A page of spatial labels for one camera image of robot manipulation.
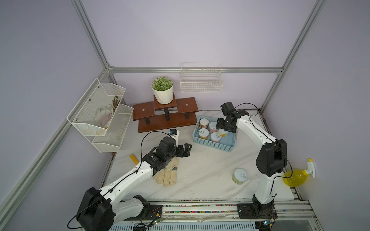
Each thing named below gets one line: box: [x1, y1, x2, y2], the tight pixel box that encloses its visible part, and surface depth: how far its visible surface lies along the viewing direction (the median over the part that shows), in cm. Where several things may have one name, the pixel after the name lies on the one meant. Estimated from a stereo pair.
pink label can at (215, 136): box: [210, 131, 222, 143], surface depth 100 cm
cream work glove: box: [152, 157, 179, 188], surface depth 88 cm
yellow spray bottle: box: [282, 158, 316, 188], surface depth 78 cm
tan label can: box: [198, 128, 210, 141], surface depth 102 cm
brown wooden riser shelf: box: [132, 92, 199, 134], surface depth 107 cm
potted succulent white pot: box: [151, 76, 174, 105], surface depth 87 cm
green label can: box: [232, 168, 248, 185], surface depth 83 cm
